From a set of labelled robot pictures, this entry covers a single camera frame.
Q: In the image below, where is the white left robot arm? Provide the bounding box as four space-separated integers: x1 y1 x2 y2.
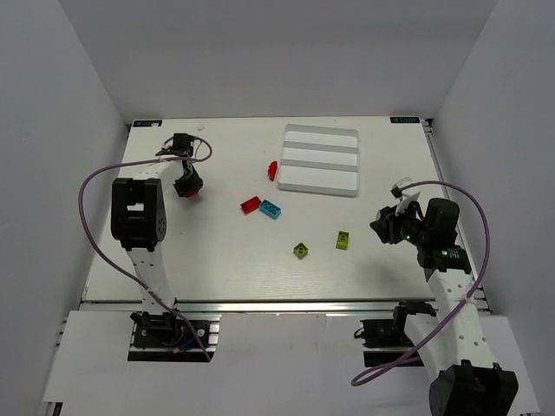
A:
110 146 203 315

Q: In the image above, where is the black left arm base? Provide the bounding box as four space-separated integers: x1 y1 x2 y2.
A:
131 312 211 349

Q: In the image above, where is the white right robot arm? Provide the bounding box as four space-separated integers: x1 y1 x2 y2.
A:
370 198 519 415

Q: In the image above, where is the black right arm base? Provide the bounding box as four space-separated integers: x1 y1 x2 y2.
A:
354 301 436 348

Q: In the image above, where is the blue label left corner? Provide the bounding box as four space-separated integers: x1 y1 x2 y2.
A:
132 120 162 128

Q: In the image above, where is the blue label corner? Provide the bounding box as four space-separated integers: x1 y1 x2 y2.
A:
132 120 162 128
389 116 421 124

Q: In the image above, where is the blue lego brick long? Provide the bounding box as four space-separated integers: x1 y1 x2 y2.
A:
258 199 281 219

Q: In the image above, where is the blue label right corner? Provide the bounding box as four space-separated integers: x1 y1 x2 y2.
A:
389 116 421 124

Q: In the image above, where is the white three-compartment tray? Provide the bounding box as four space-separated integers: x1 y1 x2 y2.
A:
277 124 359 198

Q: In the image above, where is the green lego brick square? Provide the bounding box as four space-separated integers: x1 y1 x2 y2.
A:
293 243 309 259

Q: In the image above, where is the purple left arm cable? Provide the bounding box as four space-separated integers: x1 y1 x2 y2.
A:
77 138 213 362

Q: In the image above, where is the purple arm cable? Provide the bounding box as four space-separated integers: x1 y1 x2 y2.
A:
350 180 491 387
77 138 213 362

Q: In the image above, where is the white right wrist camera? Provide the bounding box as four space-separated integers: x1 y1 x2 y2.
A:
390 177 421 216

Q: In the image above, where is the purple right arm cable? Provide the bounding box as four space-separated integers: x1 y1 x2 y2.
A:
350 180 491 387

